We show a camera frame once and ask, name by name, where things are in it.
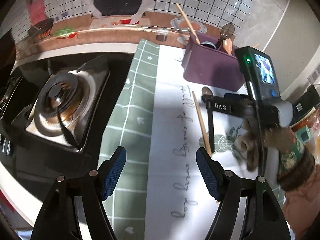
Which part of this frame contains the wooden chopstick four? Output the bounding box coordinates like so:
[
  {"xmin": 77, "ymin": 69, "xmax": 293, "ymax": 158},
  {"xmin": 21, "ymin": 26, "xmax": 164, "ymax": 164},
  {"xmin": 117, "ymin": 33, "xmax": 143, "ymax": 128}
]
[{"xmin": 192, "ymin": 91, "xmax": 212, "ymax": 157}]

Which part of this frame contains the brown wooden spoon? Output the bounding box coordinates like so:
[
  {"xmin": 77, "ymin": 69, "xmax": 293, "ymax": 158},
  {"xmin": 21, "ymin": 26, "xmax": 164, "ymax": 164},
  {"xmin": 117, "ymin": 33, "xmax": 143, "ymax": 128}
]
[{"xmin": 222, "ymin": 38, "xmax": 233, "ymax": 55}]

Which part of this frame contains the grey plastic spoon black handle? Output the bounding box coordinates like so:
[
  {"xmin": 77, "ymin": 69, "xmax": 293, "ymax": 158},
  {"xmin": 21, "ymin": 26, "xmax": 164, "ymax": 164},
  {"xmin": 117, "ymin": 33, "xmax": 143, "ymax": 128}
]
[{"xmin": 215, "ymin": 23, "xmax": 235, "ymax": 49}]

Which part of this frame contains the wooden chopstick one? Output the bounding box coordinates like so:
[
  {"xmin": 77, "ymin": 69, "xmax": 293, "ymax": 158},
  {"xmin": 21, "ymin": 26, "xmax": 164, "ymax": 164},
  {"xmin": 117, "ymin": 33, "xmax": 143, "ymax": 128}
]
[{"xmin": 176, "ymin": 3, "xmax": 201, "ymax": 44}]

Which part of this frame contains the blue plastic spoon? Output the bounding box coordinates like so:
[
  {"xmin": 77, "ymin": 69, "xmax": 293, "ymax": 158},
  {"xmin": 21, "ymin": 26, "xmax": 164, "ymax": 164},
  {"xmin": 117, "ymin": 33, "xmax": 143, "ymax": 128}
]
[{"xmin": 201, "ymin": 41, "xmax": 217, "ymax": 50}]

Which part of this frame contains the right forearm pink sleeve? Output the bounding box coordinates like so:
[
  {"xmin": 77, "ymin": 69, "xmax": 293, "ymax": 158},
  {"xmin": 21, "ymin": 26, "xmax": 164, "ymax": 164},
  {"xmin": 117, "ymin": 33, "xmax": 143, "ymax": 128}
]
[{"xmin": 283, "ymin": 164, "xmax": 319, "ymax": 239}]

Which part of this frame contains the gloved right hand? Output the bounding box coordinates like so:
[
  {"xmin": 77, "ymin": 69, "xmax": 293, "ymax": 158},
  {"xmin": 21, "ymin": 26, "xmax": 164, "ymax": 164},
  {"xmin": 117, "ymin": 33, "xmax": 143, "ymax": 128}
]
[{"xmin": 236, "ymin": 120, "xmax": 318, "ymax": 191}]

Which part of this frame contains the purple utensil holder box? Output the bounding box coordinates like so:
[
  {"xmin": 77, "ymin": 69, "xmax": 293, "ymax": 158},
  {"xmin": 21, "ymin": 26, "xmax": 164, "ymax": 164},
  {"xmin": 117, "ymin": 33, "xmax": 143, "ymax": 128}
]
[{"xmin": 182, "ymin": 32, "xmax": 245, "ymax": 92}]

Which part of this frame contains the green white table mat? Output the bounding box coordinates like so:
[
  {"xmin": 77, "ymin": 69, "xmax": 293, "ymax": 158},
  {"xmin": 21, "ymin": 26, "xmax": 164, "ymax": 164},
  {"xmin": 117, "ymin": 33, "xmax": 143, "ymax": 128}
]
[{"xmin": 98, "ymin": 38, "xmax": 288, "ymax": 240}]

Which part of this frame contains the gas stove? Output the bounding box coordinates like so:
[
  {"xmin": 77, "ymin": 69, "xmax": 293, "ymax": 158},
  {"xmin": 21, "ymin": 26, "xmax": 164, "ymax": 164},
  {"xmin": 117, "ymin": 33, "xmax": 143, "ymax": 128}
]
[{"xmin": 1, "ymin": 53, "xmax": 133, "ymax": 200}]

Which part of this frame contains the camera with screen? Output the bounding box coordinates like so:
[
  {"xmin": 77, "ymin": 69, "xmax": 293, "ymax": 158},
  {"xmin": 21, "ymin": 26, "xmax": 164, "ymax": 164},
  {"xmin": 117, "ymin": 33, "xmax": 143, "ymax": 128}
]
[{"xmin": 234, "ymin": 46, "xmax": 280, "ymax": 103}]

